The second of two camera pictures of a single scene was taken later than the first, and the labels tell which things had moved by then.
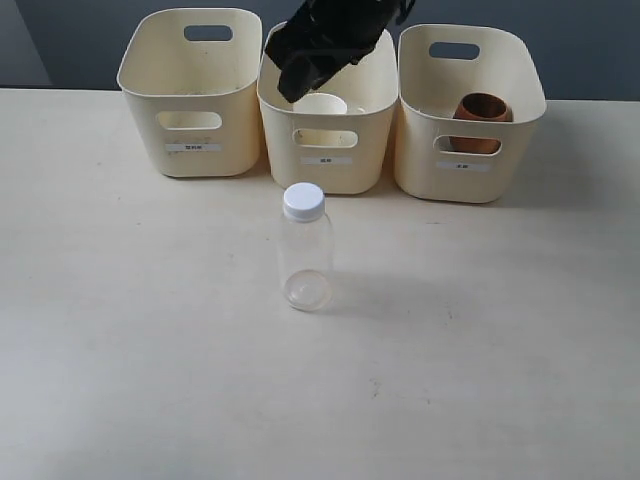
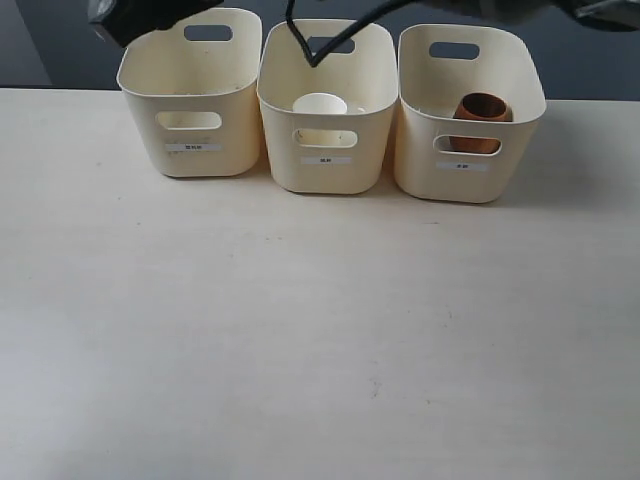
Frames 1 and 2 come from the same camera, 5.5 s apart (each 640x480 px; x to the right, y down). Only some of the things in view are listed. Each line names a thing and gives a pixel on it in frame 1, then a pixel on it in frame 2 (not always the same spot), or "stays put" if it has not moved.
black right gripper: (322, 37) to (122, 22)
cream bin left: (192, 77) stays put
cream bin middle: (335, 153) stays put
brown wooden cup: (480, 106) stays put
